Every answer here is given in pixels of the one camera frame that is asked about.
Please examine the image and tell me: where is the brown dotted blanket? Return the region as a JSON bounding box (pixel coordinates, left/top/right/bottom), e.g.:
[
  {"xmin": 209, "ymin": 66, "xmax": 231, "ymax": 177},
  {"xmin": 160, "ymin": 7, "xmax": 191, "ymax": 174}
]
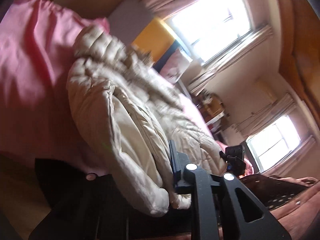
[{"xmin": 240, "ymin": 174, "xmax": 318, "ymax": 211}]

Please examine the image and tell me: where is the beige quilted down jacket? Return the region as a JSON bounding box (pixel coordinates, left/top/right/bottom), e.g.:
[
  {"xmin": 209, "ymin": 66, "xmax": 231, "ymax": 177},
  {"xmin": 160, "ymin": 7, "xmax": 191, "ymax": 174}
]
[{"xmin": 66, "ymin": 25, "xmax": 227, "ymax": 217}]

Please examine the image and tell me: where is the cluttered wooden side desk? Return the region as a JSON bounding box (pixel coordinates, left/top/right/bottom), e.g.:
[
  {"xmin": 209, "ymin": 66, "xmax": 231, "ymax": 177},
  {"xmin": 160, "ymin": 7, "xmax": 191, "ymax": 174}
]
[{"xmin": 193, "ymin": 89, "xmax": 228, "ymax": 134}]

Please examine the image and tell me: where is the grey yellow blue headboard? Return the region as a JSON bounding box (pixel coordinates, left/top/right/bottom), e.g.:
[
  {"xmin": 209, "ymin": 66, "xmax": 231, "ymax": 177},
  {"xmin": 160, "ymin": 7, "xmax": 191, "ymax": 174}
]
[{"xmin": 108, "ymin": 0, "xmax": 181, "ymax": 72}]

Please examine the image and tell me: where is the pink bed cover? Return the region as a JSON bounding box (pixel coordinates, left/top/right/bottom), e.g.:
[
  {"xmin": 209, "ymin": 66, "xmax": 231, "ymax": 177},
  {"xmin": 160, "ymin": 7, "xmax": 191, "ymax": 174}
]
[{"xmin": 1, "ymin": 0, "xmax": 109, "ymax": 174}]

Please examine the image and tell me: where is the bright window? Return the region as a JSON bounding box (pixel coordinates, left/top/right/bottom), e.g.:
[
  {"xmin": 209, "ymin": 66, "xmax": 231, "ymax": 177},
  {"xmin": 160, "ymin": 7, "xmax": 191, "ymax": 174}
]
[
  {"xmin": 165, "ymin": 0, "xmax": 252, "ymax": 64},
  {"xmin": 246, "ymin": 113, "xmax": 313, "ymax": 173}
]

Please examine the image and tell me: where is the pink patterned right curtain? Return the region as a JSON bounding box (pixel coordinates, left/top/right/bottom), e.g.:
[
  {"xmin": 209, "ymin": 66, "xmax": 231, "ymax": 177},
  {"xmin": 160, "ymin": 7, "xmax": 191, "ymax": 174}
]
[{"xmin": 188, "ymin": 24, "xmax": 273, "ymax": 95}]

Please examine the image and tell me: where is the white deer print pillow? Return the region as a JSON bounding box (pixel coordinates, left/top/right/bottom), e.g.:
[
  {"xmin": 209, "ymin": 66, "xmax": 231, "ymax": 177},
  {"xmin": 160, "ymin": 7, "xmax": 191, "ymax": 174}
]
[{"xmin": 160, "ymin": 48, "xmax": 193, "ymax": 84}]

